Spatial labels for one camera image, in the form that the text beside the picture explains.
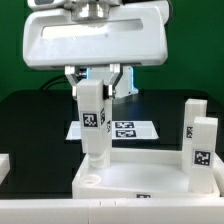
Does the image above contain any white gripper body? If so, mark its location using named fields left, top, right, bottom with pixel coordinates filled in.
left=23, top=3, right=168, bottom=70

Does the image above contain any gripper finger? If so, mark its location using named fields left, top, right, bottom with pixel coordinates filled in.
left=64, top=65, right=78, bottom=98
left=103, top=64, right=123, bottom=100

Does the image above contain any white desk top tray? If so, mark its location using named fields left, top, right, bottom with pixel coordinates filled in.
left=72, top=148, right=220, bottom=199

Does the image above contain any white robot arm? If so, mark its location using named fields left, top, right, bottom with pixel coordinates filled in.
left=23, top=0, right=173, bottom=98

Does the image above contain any white block far left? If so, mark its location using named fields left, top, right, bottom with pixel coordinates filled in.
left=0, top=154, right=10, bottom=184

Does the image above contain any black cable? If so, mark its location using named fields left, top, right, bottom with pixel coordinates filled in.
left=39, top=75, right=70, bottom=92

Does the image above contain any white marker base plate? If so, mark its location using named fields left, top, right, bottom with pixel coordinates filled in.
left=66, top=121, right=159, bottom=141

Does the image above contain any white front wall bar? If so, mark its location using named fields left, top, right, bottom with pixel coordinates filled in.
left=0, top=198, right=224, bottom=224

